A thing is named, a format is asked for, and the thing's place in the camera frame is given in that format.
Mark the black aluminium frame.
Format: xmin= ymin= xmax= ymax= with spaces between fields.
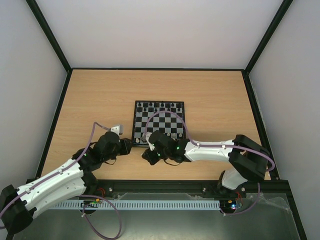
xmin=6 ymin=0 xmax=308 ymax=240

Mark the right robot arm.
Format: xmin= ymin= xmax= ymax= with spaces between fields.
xmin=141 ymin=130 xmax=275 ymax=196

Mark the green circuit board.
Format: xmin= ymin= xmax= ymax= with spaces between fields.
xmin=230 ymin=202 xmax=243 ymax=210

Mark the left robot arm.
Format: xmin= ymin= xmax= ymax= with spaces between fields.
xmin=0 ymin=131 xmax=132 ymax=235

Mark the black and silver chessboard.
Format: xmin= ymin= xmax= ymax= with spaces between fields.
xmin=131 ymin=100 xmax=186 ymax=147

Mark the grey slotted cable duct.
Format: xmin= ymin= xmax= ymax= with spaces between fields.
xmin=51 ymin=199 xmax=221 ymax=211

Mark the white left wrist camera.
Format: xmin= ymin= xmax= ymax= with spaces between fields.
xmin=110 ymin=124 xmax=124 ymax=136

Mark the left circuit board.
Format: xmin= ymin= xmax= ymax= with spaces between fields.
xmin=79 ymin=198 xmax=103 ymax=208

